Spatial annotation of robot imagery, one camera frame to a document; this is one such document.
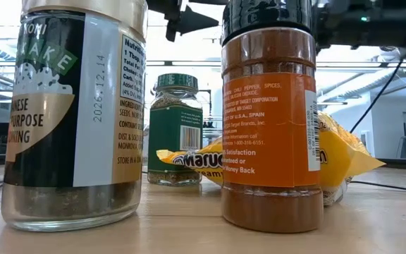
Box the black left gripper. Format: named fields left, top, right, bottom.
left=146, top=0, right=220, bottom=42

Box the green lid spice jar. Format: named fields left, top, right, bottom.
left=147, top=73, right=204, bottom=187

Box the yellow Maruchan ramen packet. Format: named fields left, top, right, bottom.
left=156, top=111, right=387, bottom=207

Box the black lid chili powder jar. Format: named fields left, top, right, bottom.
left=220, top=0, right=324, bottom=234

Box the gold lid furikake jar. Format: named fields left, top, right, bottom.
left=0, top=0, right=149, bottom=233

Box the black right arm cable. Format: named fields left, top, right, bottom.
left=349, top=58, right=406, bottom=194

